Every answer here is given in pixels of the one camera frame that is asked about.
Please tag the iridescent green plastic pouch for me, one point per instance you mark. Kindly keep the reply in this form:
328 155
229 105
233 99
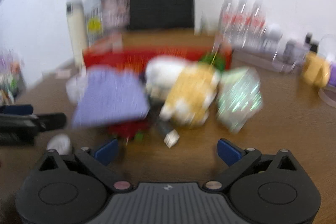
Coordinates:
239 98

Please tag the red cardboard box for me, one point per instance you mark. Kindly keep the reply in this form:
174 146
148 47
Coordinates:
131 57

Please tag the wooden desktop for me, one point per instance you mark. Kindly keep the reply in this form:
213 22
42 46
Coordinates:
275 121

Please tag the small black bottle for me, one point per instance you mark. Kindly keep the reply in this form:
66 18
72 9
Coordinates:
311 43

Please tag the small printed tin box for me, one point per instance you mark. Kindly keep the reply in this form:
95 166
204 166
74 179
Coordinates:
292 50

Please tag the white and yellow plush toy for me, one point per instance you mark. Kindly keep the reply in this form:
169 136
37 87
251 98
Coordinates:
189 90

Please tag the purple ceramic vase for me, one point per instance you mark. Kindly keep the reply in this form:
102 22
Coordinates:
115 11

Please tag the purple knitted pouch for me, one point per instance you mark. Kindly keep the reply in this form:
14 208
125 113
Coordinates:
110 98

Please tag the small white paper piece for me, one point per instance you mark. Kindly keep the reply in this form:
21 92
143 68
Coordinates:
172 138

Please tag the purple object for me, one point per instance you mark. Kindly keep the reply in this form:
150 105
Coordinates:
332 74

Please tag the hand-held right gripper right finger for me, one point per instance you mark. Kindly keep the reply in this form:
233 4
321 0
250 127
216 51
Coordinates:
229 151

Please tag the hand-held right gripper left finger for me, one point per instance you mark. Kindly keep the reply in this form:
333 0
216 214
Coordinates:
106 151

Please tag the clear bag with yellow sticker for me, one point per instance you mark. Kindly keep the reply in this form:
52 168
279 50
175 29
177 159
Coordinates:
93 22

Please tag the cream thermos bottle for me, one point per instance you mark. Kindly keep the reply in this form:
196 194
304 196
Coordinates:
77 35

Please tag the red artificial flower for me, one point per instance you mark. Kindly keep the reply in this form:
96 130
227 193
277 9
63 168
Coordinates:
126 129

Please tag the white astronaut figurine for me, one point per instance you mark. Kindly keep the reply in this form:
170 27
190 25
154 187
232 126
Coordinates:
273 37

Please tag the yellow mug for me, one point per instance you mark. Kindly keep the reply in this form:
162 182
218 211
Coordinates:
315 70

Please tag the clear organizer with colourful items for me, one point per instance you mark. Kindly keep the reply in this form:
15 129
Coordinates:
10 82

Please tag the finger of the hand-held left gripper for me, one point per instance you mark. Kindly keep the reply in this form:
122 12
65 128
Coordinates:
50 121
15 109

